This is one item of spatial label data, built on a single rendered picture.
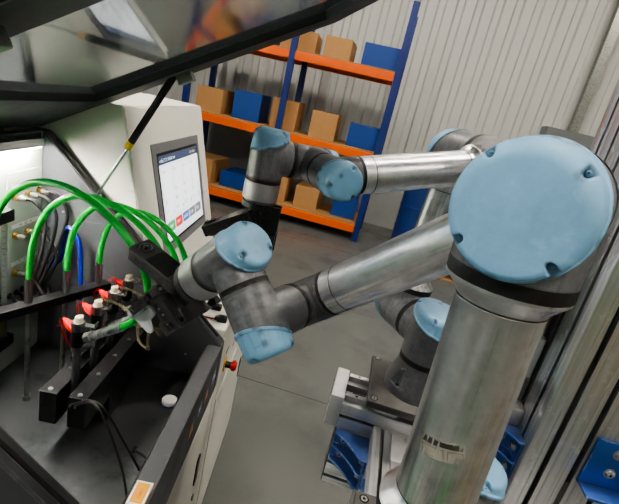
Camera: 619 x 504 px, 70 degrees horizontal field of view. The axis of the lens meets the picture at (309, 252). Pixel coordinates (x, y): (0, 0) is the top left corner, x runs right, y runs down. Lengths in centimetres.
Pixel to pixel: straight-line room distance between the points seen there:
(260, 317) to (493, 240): 34
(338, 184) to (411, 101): 648
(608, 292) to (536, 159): 41
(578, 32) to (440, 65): 182
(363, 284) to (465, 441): 25
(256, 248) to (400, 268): 20
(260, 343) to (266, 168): 42
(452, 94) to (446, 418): 695
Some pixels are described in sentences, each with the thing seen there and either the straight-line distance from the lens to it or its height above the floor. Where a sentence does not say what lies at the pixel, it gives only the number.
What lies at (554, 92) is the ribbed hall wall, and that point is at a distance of 755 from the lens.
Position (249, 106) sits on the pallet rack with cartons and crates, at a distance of 647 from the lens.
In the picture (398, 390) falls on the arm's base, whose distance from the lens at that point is 116.
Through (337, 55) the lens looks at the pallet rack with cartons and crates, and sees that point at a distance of 617.
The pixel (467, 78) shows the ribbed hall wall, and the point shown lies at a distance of 732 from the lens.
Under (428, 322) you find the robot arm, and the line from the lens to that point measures 109.
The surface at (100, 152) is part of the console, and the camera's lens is 132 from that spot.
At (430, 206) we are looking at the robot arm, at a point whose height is 149.
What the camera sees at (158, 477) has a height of 95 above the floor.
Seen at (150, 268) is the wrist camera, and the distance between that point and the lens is 77.
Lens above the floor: 167
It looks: 18 degrees down
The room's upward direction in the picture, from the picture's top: 13 degrees clockwise
